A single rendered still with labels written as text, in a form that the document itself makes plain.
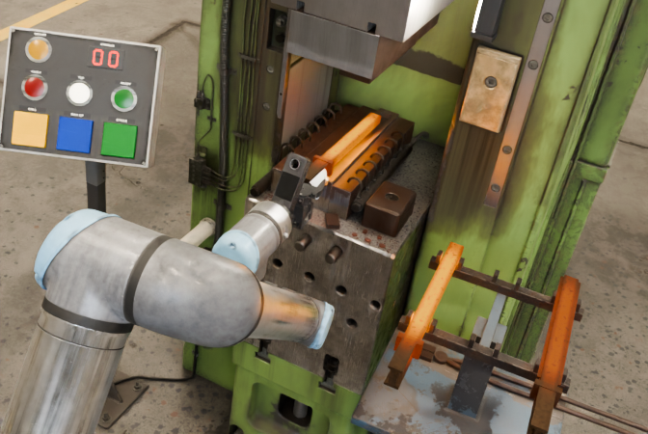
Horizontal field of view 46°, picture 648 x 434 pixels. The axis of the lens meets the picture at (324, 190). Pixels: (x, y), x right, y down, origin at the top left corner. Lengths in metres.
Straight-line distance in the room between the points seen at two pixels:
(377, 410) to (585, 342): 1.61
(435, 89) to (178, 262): 1.28
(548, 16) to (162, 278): 0.97
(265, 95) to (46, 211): 1.62
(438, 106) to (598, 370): 1.33
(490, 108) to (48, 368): 1.04
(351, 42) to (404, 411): 0.76
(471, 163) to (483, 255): 0.24
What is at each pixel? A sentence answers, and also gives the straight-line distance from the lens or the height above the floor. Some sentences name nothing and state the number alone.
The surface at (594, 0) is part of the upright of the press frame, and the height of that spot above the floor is 1.50.
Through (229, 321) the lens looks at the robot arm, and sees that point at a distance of 0.95.
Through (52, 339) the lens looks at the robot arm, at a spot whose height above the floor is 1.23.
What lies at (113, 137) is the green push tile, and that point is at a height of 1.01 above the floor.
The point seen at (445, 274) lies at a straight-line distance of 1.54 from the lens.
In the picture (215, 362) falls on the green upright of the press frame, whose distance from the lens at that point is 2.51.
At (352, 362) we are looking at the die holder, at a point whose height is 0.57.
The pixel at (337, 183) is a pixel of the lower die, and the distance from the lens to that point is 1.73.
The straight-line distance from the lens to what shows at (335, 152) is 1.74.
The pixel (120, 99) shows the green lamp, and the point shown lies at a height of 1.09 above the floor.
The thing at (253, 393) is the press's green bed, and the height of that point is 0.27.
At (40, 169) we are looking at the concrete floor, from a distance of 3.59.
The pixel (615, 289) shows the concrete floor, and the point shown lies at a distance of 3.44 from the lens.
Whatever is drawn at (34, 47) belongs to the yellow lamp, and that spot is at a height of 1.17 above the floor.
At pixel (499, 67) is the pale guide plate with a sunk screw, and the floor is 1.33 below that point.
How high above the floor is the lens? 1.92
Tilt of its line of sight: 33 degrees down
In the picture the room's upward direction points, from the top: 9 degrees clockwise
